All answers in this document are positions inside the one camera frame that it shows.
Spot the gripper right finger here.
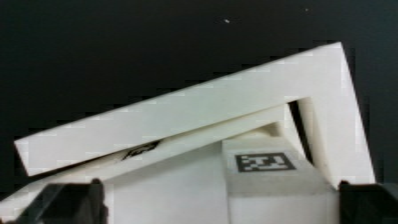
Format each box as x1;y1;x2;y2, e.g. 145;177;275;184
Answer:
339;181;398;224

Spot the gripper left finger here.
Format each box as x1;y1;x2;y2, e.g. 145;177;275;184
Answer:
13;179;106;224

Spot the white leg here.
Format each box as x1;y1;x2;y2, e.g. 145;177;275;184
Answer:
220;133;342;224

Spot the white square tabletop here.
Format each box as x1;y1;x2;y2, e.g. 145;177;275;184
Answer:
0;41;378;224

